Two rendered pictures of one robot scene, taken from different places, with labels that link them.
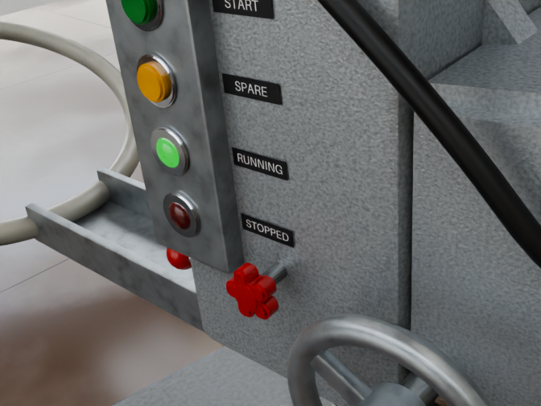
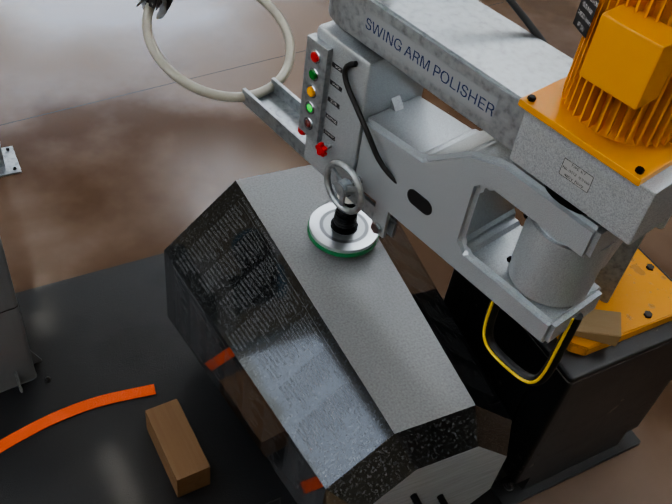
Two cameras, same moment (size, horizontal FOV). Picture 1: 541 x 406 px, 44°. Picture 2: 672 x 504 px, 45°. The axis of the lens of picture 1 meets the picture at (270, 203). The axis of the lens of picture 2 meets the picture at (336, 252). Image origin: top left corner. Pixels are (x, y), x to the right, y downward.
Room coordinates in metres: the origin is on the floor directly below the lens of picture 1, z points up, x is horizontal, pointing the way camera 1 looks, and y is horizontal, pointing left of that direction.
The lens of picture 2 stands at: (-1.30, -0.07, 2.59)
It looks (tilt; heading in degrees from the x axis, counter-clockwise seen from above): 45 degrees down; 0
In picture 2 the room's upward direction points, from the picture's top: 9 degrees clockwise
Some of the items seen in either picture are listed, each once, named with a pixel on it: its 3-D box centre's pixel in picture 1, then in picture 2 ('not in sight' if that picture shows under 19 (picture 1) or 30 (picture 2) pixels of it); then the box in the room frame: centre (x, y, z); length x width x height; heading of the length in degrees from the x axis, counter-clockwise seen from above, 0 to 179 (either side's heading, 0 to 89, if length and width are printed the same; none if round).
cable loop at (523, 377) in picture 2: not in sight; (523, 330); (0.02, -0.56, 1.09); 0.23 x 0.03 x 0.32; 47
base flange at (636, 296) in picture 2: not in sight; (587, 276); (0.59, -0.88, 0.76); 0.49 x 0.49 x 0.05; 35
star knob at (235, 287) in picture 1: (264, 281); (325, 147); (0.37, 0.01, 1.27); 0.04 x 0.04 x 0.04; 47
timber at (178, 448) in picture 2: not in sight; (177, 446); (0.12, 0.37, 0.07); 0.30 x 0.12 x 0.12; 36
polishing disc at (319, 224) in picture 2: not in sight; (343, 227); (0.47, -0.07, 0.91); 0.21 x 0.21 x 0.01
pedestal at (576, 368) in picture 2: not in sight; (550, 349); (0.59, -0.88, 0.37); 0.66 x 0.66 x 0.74; 35
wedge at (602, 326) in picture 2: not in sight; (585, 320); (0.35, -0.84, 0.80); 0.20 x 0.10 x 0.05; 83
